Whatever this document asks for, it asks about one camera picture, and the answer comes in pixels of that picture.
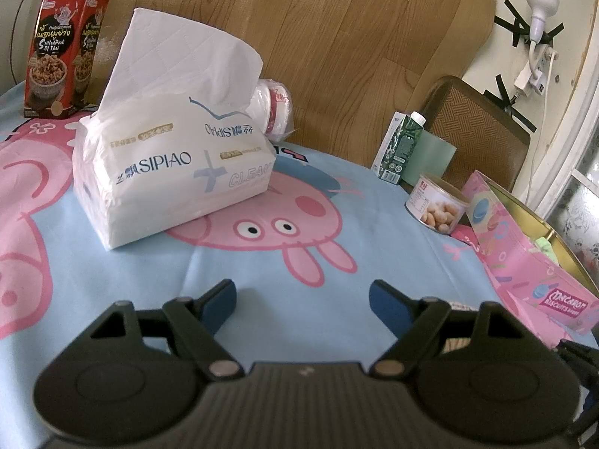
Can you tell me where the pink and blue printed tablecloth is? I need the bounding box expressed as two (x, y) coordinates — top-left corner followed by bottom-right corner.
(0, 79), (599, 384)

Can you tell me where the bagged stack of white cups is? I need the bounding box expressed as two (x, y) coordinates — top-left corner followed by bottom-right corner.
(246, 79), (295, 141)

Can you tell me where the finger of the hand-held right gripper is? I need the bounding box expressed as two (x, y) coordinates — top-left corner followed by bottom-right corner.
(554, 337), (599, 390)

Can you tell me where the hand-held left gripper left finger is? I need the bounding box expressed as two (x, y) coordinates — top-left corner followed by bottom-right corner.
(89, 280), (244, 382)

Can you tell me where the floral frosted glass door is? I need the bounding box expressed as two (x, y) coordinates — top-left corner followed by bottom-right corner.
(545, 140), (599, 291)

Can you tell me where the printed tin can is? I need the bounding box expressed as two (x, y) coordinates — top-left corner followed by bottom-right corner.
(405, 174), (470, 235)

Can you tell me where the wood grain board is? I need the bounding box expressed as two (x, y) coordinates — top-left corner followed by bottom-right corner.
(84, 0), (504, 169)

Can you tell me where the light green cloth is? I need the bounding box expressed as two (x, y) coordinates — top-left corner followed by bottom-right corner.
(529, 236), (570, 267)

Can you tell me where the white tissue pack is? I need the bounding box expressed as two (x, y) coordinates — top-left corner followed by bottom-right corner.
(72, 8), (275, 250)

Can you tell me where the red snack box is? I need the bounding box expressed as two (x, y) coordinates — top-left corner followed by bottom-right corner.
(23, 0), (113, 120)

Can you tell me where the brown woven chair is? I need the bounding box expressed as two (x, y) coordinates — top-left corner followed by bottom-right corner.
(421, 76), (532, 207)

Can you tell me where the pink biscuit box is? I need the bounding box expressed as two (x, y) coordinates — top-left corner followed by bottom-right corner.
(461, 171), (599, 347)

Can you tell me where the green carton with white cap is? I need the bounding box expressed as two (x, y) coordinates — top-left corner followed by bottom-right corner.
(372, 111), (426, 183)

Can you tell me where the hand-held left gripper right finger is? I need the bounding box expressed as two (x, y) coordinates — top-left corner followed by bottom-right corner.
(369, 281), (521, 379)

